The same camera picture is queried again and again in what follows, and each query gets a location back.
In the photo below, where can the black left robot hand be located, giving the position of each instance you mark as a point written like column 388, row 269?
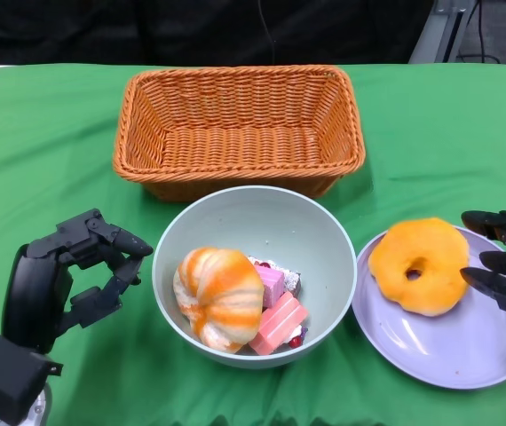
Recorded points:
column 31, row 293

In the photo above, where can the grey-green bowl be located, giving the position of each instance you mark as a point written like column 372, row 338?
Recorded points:
column 253, row 222

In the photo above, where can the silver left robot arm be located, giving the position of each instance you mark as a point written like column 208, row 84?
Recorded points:
column 40, row 404

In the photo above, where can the lavender round plate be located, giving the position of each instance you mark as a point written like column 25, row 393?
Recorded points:
column 435, row 355

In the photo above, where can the chocolate cake with sugar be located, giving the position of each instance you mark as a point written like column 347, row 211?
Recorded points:
column 292, row 279

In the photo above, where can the small cake with red berries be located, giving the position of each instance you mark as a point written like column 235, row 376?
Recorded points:
column 297, row 337

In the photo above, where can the magenta cake block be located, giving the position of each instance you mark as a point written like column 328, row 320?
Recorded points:
column 271, row 284

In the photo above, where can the light pink striped cake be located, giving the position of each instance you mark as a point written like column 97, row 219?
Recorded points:
column 275, row 324

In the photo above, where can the orange wicker basket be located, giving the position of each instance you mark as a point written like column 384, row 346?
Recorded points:
column 244, row 146

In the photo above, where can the green tablecloth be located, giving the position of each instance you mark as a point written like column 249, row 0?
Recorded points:
column 57, row 133

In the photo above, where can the orange white striped bun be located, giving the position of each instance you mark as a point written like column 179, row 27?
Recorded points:
column 217, row 297

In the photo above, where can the grey metal stand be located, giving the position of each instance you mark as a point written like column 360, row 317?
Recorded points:
column 435, row 33

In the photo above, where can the black backdrop curtain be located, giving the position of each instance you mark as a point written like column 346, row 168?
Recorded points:
column 102, row 31

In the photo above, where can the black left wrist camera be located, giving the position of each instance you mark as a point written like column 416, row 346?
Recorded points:
column 4, row 377

